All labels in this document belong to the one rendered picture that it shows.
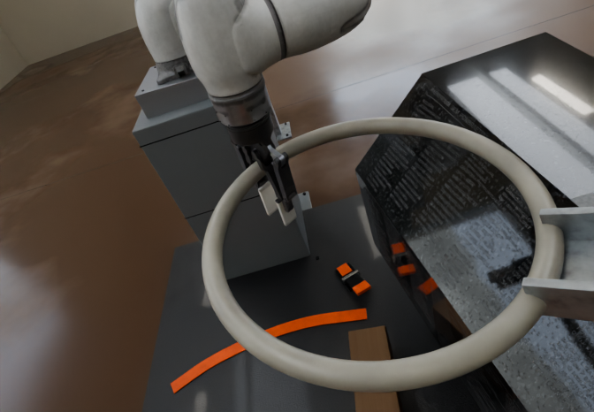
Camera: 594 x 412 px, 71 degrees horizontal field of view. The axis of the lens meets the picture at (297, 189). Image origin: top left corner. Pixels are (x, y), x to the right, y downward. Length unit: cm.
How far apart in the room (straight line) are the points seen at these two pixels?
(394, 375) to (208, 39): 46
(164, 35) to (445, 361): 125
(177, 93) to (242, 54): 87
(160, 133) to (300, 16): 93
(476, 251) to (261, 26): 55
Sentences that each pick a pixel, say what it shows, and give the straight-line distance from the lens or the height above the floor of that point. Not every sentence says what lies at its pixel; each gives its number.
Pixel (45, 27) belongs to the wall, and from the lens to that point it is 823.
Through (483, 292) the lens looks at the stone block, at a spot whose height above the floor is 66.
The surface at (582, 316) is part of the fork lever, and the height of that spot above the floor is 88.
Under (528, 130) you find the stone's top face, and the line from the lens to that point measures 92.
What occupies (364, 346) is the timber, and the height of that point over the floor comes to 13.
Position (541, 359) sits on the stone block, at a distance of 75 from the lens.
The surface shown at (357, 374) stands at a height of 91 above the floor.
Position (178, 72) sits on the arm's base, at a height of 90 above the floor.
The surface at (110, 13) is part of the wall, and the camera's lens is 782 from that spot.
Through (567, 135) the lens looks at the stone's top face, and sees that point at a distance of 90.
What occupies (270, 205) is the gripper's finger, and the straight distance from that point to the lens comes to 83.
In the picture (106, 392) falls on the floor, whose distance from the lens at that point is 191.
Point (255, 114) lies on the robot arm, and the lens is 65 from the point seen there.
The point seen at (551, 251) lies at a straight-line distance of 57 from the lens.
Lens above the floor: 132
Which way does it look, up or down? 37 degrees down
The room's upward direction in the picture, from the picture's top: 21 degrees counter-clockwise
